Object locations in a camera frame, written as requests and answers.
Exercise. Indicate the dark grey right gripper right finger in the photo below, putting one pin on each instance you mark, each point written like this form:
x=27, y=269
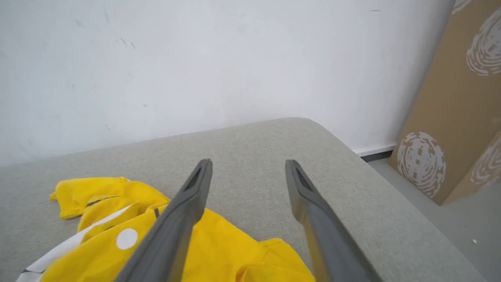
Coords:
x=328, y=243

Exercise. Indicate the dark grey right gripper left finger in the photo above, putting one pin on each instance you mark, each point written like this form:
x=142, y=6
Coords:
x=172, y=231

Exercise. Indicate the yellow garment with white print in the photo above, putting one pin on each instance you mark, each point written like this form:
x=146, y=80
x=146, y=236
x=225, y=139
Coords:
x=223, y=250

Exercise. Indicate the dark baseboard strip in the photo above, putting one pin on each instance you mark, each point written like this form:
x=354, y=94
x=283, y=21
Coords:
x=375, y=156

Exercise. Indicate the small cardboard box white print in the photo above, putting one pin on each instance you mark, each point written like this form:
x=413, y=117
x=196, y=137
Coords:
x=483, y=172

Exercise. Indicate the large cardboard box white prints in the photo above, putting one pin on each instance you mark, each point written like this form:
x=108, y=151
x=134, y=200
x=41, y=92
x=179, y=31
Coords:
x=450, y=109

